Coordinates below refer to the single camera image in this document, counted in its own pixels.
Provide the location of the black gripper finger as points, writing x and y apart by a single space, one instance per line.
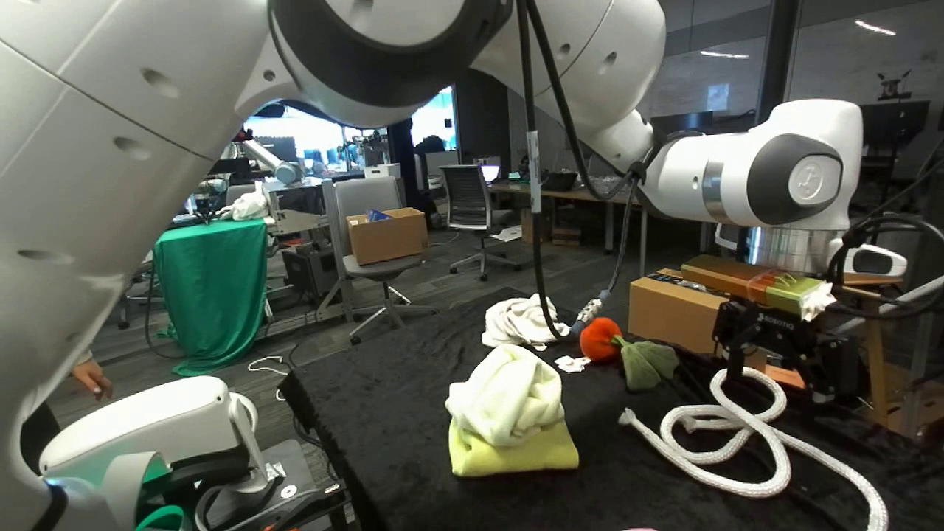
746 372
802 372

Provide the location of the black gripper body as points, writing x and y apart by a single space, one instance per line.
777 334

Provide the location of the red radish plush toy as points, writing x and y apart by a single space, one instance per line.
599 341

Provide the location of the white terry towel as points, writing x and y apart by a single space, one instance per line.
519 319

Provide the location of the pale cream microfibre cloth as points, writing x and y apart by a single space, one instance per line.
506 393

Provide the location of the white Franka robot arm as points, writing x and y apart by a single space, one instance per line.
99 150

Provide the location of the cardboard box with black tape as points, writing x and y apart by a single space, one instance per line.
673 313

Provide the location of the bright yellow microfibre cloth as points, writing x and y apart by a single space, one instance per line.
510 461

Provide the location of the black vertical pole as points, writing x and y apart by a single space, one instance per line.
779 49

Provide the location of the black office chair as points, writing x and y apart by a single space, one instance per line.
470 201

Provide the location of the black velvet tablecloth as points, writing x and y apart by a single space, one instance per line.
394 443

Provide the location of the grey office chair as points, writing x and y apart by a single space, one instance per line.
379 281

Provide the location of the small plain cardboard box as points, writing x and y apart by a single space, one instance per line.
388 237

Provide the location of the draped green cloth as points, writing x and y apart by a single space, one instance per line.
209 285

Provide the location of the wrist camera with brown mount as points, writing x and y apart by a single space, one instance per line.
757 285

